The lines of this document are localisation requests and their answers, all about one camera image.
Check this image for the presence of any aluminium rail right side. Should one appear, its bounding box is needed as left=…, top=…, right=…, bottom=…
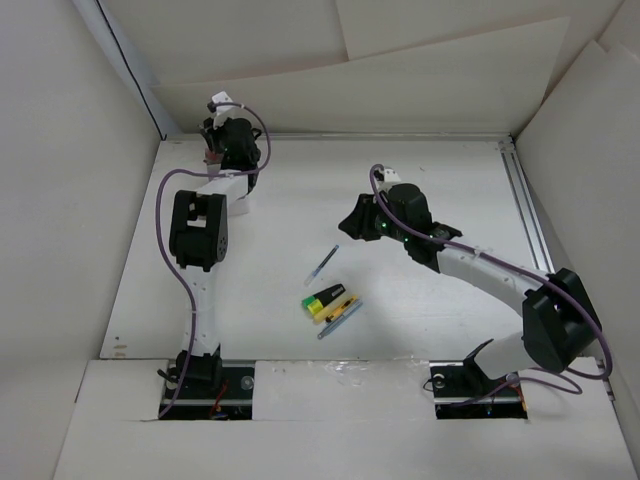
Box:
left=498, top=137, right=555, bottom=272

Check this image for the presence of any black marker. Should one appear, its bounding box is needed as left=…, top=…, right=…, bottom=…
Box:
left=316, top=283, right=346, bottom=305

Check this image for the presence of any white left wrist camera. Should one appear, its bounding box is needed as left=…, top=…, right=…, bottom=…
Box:
left=207, top=91, right=239, bottom=128

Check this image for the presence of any yellow black pen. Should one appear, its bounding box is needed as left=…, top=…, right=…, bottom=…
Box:
left=325, top=296, right=360, bottom=324

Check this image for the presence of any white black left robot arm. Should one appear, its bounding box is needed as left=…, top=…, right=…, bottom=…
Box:
left=169, top=118, right=261, bottom=397

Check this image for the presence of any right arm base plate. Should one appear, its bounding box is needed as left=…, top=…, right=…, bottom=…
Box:
left=422, top=360, right=528, bottom=420

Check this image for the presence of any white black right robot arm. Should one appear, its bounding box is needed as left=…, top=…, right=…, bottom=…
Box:
left=338, top=183, right=606, bottom=394

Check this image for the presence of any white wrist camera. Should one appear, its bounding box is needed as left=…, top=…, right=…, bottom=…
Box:
left=373, top=167, right=402, bottom=191
left=207, top=91, right=239, bottom=128

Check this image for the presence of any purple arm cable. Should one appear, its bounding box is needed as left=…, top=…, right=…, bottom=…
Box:
left=155, top=101, right=273, bottom=419
left=368, top=163, right=614, bottom=406

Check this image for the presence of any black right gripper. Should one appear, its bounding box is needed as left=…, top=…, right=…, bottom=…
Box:
left=338, top=193, right=411, bottom=243

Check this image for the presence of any blue grey pen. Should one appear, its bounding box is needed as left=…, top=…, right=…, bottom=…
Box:
left=317, top=300, right=363, bottom=340

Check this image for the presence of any white divided organizer container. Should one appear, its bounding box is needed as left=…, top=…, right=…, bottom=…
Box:
left=198, top=154, right=250, bottom=216

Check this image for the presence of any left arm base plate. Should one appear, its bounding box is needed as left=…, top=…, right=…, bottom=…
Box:
left=158, top=362, right=255, bottom=421

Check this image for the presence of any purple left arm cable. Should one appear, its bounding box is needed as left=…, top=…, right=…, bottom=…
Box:
left=155, top=101, right=273, bottom=419

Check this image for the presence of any blue clear gel pen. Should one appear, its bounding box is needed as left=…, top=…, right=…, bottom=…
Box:
left=304, top=244, right=340, bottom=287

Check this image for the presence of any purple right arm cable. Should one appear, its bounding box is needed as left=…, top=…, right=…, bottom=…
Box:
left=368, top=163, right=614, bottom=406

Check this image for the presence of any black thin pen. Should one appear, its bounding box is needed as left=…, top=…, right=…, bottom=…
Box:
left=199, top=127, right=214, bottom=152

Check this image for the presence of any yellow highlighter marker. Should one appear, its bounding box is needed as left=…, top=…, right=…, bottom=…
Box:
left=313, top=292, right=351, bottom=324

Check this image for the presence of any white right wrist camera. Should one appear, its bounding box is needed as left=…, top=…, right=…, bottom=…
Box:
left=373, top=167, right=402, bottom=191

